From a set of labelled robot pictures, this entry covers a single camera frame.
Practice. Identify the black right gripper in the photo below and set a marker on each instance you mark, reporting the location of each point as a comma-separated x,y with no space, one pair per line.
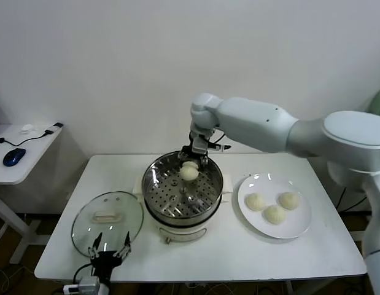
201,143

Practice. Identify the pale green appliance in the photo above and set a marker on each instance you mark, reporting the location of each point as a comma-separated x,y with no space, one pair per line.
379,103

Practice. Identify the white steamed baozi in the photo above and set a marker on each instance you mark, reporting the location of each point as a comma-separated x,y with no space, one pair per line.
273,214
289,201
189,173
255,202

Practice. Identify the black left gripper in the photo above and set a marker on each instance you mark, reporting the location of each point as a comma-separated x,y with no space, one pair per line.
105,258

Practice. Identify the small white object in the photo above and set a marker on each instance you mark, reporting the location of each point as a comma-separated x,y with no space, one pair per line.
27,129

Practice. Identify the stainless steel steamer basket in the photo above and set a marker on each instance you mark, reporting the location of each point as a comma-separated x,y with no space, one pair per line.
165,196

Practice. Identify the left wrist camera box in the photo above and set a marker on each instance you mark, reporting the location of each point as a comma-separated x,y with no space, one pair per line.
85,284

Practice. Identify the white round plate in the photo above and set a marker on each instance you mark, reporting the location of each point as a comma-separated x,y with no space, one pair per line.
254,187

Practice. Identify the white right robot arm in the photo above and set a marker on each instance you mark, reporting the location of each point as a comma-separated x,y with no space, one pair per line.
254,123

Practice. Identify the blue computer mouse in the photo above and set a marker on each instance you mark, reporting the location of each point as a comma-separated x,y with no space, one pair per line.
14,156

